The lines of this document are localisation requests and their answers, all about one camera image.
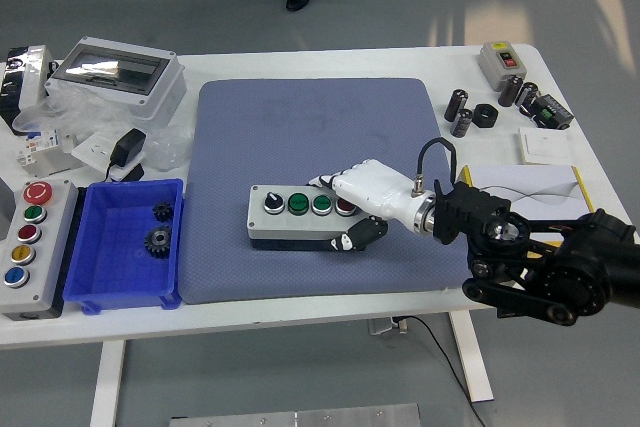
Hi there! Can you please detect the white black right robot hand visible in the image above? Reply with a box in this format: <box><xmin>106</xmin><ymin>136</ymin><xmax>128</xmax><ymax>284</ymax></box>
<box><xmin>304</xmin><ymin>158</ymin><xmax>427</xmax><ymax>253</ymax></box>

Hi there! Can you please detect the grey four-button control box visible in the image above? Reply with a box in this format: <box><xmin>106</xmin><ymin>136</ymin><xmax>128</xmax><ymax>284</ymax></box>
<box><xmin>247</xmin><ymin>183</ymin><xmax>374</xmax><ymax>252</ymax></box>

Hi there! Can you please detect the grey five-button control box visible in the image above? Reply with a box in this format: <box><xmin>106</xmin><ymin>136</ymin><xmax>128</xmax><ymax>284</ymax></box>
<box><xmin>0</xmin><ymin>179</ymin><xmax>81</xmax><ymax>322</ymax></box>

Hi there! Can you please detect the black cylindrical capacitor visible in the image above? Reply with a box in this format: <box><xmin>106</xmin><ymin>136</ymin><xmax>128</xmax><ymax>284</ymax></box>
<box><xmin>449</xmin><ymin>107</ymin><xmax>474</xmax><ymax>138</ymax></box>
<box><xmin>444</xmin><ymin>88</ymin><xmax>470</xmax><ymax>123</ymax></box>
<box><xmin>514</xmin><ymin>80</ymin><xmax>541</xmax><ymax>116</ymax></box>
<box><xmin>498</xmin><ymin>74</ymin><xmax>524</xmax><ymax>107</ymax></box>

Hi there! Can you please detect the black hex nut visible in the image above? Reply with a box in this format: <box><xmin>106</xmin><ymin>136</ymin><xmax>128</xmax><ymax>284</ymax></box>
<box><xmin>472</xmin><ymin>103</ymin><xmax>500</xmax><ymax>128</ymax></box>

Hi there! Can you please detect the blue-grey mat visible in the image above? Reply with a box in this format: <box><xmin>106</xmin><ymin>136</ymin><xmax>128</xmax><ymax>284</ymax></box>
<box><xmin>180</xmin><ymin>77</ymin><xmax>475</xmax><ymax>305</ymax></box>

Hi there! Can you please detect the yellow white carton box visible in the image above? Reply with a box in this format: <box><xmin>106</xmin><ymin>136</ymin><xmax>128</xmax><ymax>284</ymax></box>
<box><xmin>456</xmin><ymin>164</ymin><xmax>599</xmax><ymax>248</ymax></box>

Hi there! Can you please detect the black module with green terminal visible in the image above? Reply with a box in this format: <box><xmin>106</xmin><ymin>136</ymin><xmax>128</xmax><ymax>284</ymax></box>
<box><xmin>529</xmin><ymin>93</ymin><xmax>575</xmax><ymax>131</ymax></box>

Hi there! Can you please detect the white table leg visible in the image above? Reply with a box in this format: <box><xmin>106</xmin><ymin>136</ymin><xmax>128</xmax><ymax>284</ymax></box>
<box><xmin>89</xmin><ymin>339</ymin><xmax>126</xmax><ymax>427</ymax></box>
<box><xmin>447</xmin><ymin>310</ymin><xmax>495</xmax><ymax>403</ymax></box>

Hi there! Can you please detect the small black gear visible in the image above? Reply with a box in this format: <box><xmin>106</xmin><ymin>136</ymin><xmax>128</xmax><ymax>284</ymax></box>
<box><xmin>151</xmin><ymin>200</ymin><xmax>175</xmax><ymax>223</ymax></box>

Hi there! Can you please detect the large black gear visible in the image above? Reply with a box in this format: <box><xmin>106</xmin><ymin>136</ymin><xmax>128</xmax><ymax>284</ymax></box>
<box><xmin>143</xmin><ymin>225</ymin><xmax>174</xmax><ymax>261</ymax></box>

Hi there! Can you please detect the silver metal plate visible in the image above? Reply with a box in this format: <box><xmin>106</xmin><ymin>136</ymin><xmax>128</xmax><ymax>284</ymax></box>
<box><xmin>168</xmin><ymin>402</ymin><xmax>422</xmax><ymax>427</ymax></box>

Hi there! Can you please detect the black power adapter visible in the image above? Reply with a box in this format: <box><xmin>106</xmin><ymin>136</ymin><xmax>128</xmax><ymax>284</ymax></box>
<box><xmin>103</xmin><ymin>127</ymin><xmax>147</xmax><ymax>183</ymax></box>

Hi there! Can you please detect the blue plastic bin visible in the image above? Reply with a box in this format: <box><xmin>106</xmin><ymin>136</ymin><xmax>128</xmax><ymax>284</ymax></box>
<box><xmin>63</xmin><ymin>178</ymin><xmax>185</xmax><ymax>316</ymax></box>

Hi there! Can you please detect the clear plastic bag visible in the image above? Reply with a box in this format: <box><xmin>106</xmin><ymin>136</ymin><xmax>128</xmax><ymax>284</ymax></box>
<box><xmin>12</xmin><ymin>81</ymin><xmax>194</xmax><ymax>171</ymax></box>

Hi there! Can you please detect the white circuit breaker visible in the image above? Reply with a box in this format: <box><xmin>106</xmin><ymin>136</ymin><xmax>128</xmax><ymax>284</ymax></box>
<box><xmin>13</xmin><ymin>127</ymin><xmax>64</xmax><ymax>167</ymax></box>

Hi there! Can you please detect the grey black electrical device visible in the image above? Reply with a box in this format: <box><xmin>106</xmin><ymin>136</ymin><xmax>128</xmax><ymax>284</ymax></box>
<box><xmin>0</xmin><ymin>44</ymin><xmax>57</xmax><ymax>136</ymax></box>

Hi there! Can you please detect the grey two-button switch box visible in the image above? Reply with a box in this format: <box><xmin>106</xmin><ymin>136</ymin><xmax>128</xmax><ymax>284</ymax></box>
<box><xmin>477</xmin><ymin>41</ymin><xmax>530</xmax><ymax>92</ymax></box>

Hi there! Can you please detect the white wall switch plate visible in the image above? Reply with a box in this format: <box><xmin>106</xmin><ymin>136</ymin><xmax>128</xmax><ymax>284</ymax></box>
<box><xmin>517</xmin><ymin>126</ymin><xmax>572</xmax><ymax>166</ymax></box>

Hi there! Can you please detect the black cable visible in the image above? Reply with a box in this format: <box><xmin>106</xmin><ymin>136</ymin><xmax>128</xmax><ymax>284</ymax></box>
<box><xmin>397</xmin><ymin>315</ymin><xmax>486</xmax><ymax>427</ymax></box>

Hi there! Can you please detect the grey enclosure with clear lid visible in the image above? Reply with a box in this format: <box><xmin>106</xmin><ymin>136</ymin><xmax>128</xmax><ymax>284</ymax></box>
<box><xmin>44</xmin><ymin>36</ymin><xmax>187</xmax><ymax>122</ymax></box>

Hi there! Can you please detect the white wall socket plate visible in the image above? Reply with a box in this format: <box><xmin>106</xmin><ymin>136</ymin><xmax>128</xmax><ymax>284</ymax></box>
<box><xmin>71</xmin><ymin>130</ymin><xmax>144</xmax><ymax>182</ymax></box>

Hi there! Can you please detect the silver metal bracket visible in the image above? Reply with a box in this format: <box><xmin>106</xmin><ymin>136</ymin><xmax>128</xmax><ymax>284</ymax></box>
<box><xmin>37</xmin><ymin>149</ymin><xmax>85</xmax><ymax>179</ymax></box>

